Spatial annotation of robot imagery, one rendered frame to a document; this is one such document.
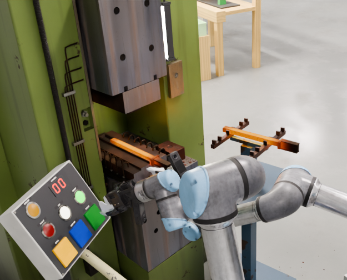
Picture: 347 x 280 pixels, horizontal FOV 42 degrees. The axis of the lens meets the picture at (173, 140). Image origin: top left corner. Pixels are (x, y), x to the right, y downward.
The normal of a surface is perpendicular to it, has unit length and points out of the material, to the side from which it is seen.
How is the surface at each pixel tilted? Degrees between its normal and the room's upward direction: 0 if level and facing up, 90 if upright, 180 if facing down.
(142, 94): 90
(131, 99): 90
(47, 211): 60
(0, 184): 90
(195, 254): 90
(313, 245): 0
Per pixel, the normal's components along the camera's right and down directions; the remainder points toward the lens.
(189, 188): -0.92, 0.12
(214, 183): 0.25, -0.32
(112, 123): 0.69, 0.28
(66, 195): 0.77, -0.36
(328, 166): -0.07, -0.88
